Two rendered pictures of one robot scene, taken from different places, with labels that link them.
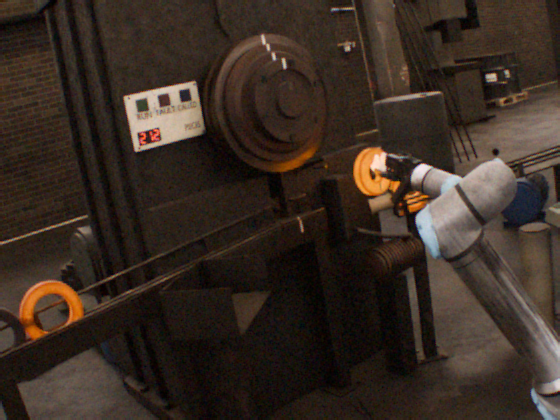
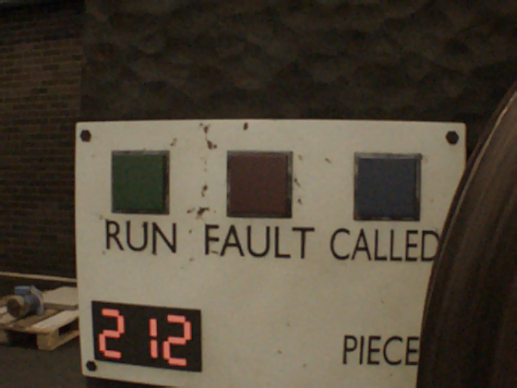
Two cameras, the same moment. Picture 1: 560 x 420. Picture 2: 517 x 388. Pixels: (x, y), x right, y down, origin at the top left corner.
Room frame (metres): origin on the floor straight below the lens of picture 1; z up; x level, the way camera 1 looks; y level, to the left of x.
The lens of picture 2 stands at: (1.64, -0.07, 1.22)
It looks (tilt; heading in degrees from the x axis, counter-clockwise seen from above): 3 degrees down; 47
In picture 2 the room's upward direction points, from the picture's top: 1 degrees clockwise
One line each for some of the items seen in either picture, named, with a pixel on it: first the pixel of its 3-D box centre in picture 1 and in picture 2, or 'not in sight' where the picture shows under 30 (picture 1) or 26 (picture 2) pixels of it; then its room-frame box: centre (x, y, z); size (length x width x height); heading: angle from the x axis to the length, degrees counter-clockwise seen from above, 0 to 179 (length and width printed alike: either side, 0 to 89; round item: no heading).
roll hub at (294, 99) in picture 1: (287, 100); not in sight; (1.99, -0.11, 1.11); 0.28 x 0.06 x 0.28; 125
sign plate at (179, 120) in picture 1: (165, 115); (261, 261); (1.97, 0.29, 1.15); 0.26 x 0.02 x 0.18; 125
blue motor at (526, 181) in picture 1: (526, 195); not in sight; (3.70, -1.67, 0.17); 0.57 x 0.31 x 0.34; 145
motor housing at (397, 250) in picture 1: (401, 305); not in sight; (2.15, -0.40, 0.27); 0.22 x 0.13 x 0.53; 125
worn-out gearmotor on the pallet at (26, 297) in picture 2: not in sight; (31, 299); (3.73, 4.41, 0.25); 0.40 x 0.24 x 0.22; 35
